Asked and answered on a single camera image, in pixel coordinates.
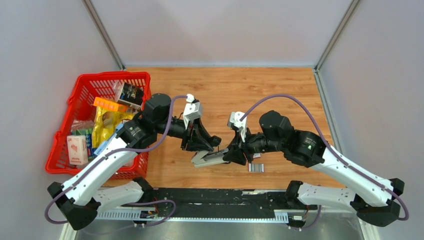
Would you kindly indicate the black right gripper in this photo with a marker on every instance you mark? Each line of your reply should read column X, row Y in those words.
column 239, row 156

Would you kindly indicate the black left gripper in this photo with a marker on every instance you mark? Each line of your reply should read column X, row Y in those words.
column 199, row 140

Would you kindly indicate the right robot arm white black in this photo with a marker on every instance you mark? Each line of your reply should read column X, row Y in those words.
column 371, row 197

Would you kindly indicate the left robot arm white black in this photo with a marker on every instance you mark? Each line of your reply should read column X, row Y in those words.
column 81, row 198

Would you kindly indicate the strip of staples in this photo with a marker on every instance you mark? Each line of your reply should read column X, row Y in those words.
column 256, row 168

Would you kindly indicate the black box in basket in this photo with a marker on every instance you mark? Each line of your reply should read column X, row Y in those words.
column 129, row 95

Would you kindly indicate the yellow snack bag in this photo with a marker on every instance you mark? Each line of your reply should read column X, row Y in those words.
column 105, row 123

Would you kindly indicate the orange block in basket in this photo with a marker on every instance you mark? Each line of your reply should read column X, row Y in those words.
column 109, row 105

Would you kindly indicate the green box in basket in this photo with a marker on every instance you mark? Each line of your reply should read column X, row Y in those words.
column 87, row 133

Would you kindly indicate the white pink sponge box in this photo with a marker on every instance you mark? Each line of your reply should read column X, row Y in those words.
column 77, row 150

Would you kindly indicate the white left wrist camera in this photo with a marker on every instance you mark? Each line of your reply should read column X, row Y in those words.
column 193, row 110

